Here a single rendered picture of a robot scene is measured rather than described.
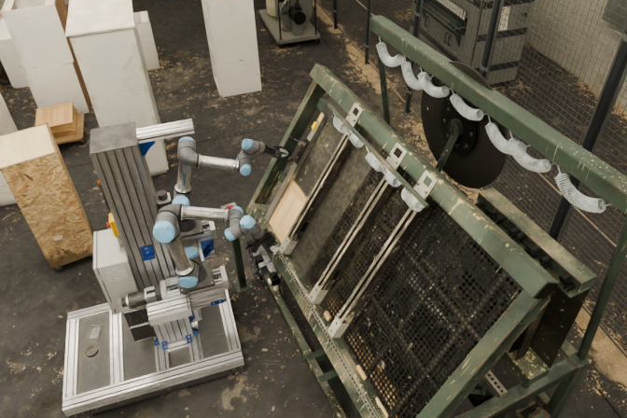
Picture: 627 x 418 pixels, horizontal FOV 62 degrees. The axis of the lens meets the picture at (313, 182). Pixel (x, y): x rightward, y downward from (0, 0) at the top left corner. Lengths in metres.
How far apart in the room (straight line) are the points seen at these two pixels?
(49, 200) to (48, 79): 2.85
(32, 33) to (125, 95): 1.97
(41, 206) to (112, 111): 1.31
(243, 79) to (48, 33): 2.42
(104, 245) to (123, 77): 2.27
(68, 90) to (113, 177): 4.42
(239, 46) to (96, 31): 2.36
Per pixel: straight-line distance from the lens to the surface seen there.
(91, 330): 4.55
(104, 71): 5.43
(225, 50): 7.06
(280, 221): 3.87
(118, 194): 3.17
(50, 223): 4.97
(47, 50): 7.26
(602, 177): 2.59
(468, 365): 2.66
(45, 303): 5.19
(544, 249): 2.73
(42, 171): 4.66
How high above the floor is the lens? 3.65
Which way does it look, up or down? 40 degrees down
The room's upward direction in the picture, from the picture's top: 2 degrees counter-clockwise
